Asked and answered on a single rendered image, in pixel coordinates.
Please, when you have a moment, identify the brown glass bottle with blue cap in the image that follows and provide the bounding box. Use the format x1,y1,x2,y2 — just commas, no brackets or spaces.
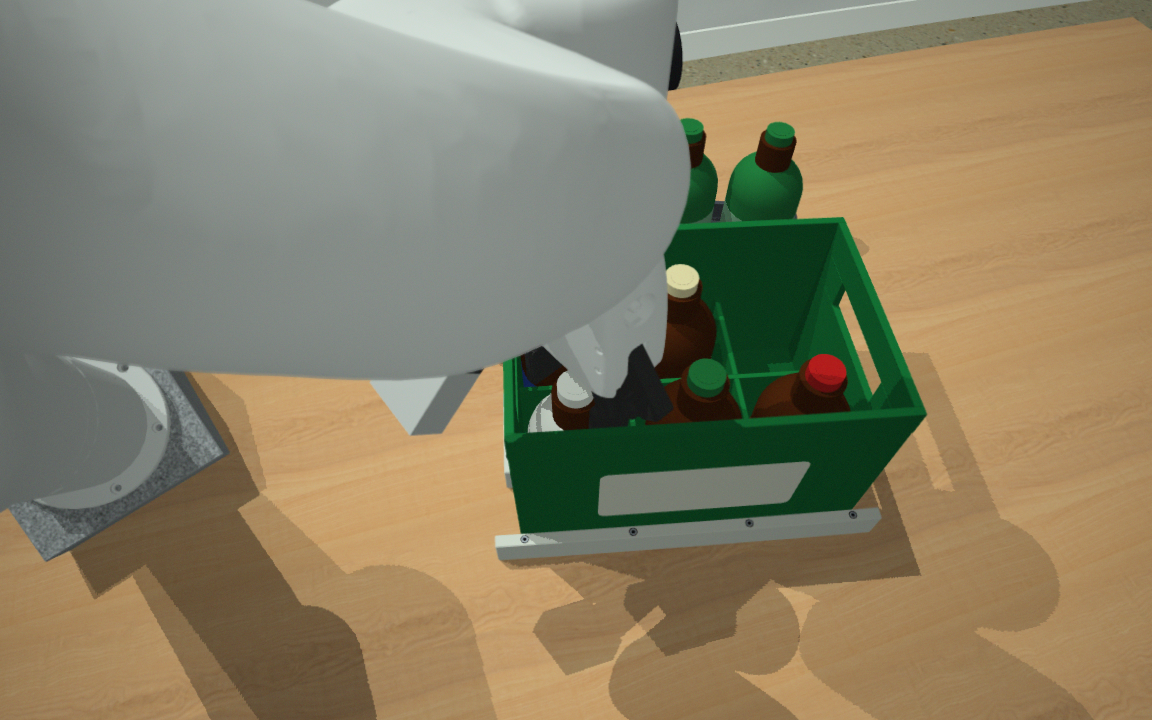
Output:
520,354,567,387

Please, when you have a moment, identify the brown bottle with red cap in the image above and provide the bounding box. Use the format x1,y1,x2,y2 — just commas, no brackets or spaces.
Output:
750,354,851,418

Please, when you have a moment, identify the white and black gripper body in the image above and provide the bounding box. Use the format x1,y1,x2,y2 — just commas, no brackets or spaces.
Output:
543,256,668,397

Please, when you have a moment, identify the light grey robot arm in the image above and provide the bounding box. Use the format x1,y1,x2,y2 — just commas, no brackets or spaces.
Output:
0,0,691,513

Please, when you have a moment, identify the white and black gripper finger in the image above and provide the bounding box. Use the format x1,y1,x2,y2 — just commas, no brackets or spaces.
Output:
525,346,563,384
589,344,673,429

